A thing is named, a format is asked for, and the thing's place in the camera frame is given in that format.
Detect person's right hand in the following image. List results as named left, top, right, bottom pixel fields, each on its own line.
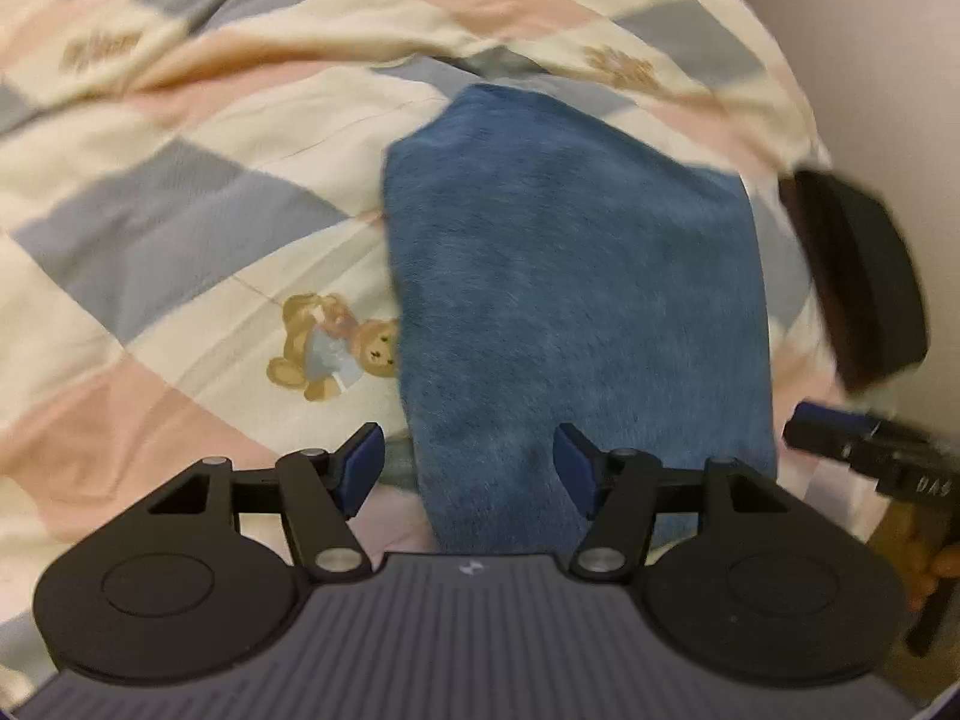
left=870, top=499, right=960, bottom=612

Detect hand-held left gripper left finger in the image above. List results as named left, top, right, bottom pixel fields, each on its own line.
left=148, top=421, right=386, bottom=584

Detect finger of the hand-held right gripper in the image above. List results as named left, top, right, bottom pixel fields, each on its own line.
left=782, top=400, right=895, bottom=461

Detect checkered bear-print quilt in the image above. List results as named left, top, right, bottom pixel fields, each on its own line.
left=0, top=0, right=850, bottom=698

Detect black rounded object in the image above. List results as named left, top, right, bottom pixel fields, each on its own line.
left=778, top=168, right=932, bottom=394

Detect blue denim jeans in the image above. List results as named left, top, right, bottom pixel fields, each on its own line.
left=382, top=82, right=779, bottom=550

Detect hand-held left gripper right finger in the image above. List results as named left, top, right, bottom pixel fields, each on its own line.
left=552, top=422, right=790, bottom=584

